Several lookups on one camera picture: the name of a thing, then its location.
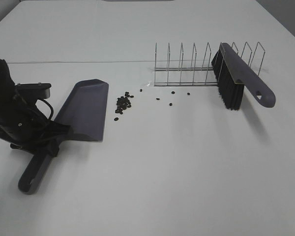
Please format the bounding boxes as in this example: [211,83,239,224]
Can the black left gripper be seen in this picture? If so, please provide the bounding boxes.
[0,59,72,157]

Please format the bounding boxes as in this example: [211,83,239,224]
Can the grey plastic dustpan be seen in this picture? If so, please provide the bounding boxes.
[18,79,109,195]

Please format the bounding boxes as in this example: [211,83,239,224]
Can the pile of coffee beans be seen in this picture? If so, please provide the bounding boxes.
[115,91,134,115]

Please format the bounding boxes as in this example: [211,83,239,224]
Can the grey brush black bristles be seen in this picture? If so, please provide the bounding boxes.
[211,43,276,111]

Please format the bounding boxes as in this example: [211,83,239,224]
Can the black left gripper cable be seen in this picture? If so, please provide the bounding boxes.
[34,98,55,123]

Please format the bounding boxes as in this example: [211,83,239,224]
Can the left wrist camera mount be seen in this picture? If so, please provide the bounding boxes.
[16,83,52,99]

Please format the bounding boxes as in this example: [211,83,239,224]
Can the metal wire rack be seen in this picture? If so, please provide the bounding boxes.
[151,42,266,87]

